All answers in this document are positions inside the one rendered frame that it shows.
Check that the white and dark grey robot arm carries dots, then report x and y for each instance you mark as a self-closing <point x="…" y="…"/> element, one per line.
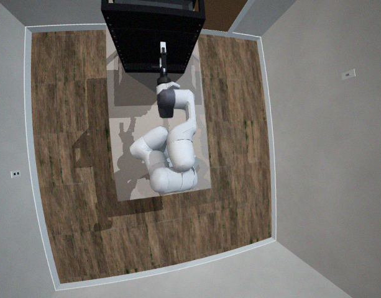
<point x="169" y="155"/>

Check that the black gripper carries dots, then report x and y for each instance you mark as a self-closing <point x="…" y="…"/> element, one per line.
<point x="163" y="69"/>

